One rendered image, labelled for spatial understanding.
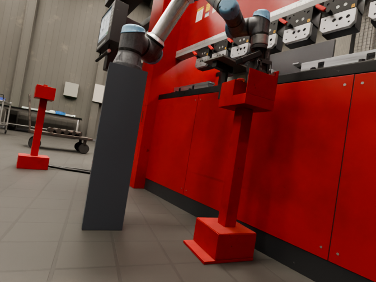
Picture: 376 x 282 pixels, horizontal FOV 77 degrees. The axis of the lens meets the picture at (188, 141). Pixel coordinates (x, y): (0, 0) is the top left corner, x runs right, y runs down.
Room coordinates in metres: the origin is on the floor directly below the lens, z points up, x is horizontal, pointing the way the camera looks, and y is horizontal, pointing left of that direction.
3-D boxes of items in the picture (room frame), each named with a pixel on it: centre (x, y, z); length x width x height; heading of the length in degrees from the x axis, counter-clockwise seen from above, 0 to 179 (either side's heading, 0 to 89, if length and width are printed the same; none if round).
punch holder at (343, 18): (1.12, -0.63, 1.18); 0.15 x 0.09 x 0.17; 36
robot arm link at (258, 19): (1.04, -0.24, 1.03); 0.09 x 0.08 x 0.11; 63
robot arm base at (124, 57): (1.19, 0.36, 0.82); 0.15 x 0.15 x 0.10
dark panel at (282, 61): (2.07, -0.56, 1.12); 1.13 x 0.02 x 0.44; 36
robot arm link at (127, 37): (1.20, 0.36, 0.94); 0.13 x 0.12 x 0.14; 153
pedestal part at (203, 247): (1.08, -0.21, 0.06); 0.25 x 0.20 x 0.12; 115
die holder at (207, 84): (2.02, 0.03, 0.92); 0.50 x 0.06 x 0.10; 36
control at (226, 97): (1.09, -0.23, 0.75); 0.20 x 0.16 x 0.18; 25
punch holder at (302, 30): (1.28, -0.51, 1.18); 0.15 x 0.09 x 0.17; 36
